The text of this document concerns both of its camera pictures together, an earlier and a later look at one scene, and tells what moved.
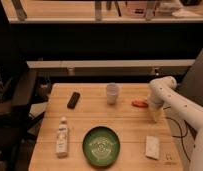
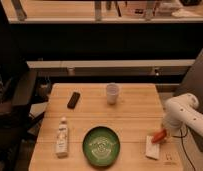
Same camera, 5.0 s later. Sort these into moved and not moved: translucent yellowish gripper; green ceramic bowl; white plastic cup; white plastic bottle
Moved: translucent yellowish gripper
Not moved: white plastic bottle; white plastic cup; green ceramic bowl
